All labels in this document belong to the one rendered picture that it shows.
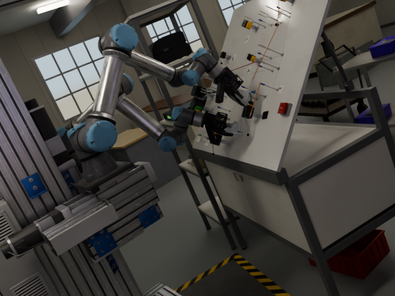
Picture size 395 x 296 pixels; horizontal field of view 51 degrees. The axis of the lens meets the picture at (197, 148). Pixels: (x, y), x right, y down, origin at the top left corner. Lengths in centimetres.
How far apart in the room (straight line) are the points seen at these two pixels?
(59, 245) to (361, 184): 137
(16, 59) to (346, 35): 637
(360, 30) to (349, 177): 755
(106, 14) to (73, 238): 754
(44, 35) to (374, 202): 721
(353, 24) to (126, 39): 787
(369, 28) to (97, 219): 860
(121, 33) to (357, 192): 130
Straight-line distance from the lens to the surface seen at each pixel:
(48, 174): 191
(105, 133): 163
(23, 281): 192
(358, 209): 213
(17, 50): 833
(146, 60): 196
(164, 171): 559
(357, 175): 209
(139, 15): 291
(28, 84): 824
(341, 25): 905
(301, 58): 197
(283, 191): 197
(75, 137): 176
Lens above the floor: 149
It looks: 13 degrees down
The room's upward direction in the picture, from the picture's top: 24 degrees counter-clockwise
